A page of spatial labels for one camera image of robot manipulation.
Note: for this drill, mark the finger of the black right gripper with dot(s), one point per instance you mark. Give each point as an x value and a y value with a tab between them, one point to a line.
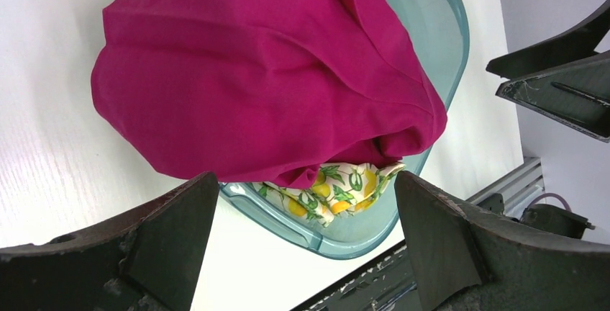
575	94
573	45

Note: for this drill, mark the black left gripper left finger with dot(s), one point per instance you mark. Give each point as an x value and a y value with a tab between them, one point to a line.
147	258

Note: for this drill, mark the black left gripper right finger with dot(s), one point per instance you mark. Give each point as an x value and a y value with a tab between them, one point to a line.
465	257

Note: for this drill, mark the yellow patterned cloth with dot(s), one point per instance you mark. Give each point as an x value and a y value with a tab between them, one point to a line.
340	190

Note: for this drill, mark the magenta cloth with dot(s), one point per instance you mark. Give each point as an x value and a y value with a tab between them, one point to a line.
263	90

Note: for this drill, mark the teal plastic basket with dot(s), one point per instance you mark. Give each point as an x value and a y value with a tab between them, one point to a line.
440	36

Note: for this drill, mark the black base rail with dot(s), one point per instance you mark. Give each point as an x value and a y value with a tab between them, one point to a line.
386	282

